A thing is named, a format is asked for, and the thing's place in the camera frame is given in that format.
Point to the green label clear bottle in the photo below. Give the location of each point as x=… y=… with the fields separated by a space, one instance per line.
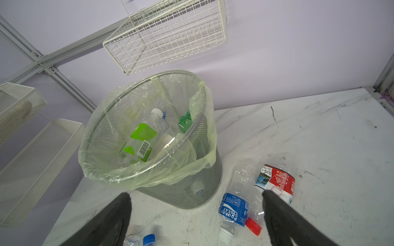
x=142 y=140

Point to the beige cloth in shelf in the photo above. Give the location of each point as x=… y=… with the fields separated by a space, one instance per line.
x=15 y=119

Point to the green soda bottle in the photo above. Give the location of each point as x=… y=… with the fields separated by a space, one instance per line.
x=185 y=122

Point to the grey mesh waste bin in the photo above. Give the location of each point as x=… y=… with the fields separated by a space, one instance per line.
x=191 y=191

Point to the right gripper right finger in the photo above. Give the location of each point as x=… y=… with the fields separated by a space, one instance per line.
x=286 y=227

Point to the white wire wall basket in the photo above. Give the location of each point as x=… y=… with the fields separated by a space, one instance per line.
x=167 y=31

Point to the blue label bottle by bin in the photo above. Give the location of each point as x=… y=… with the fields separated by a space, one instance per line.
x=235 y=205

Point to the small blue label bottle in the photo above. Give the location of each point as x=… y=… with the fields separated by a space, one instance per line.
x=148 y=240

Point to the white mesh two-tier shelf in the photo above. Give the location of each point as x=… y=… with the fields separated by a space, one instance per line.
x=27 y=177

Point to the red label crushed bottle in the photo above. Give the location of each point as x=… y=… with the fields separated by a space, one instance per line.
x=269 y=178

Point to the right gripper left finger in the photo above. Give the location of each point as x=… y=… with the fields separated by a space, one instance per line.
x=108 y=227

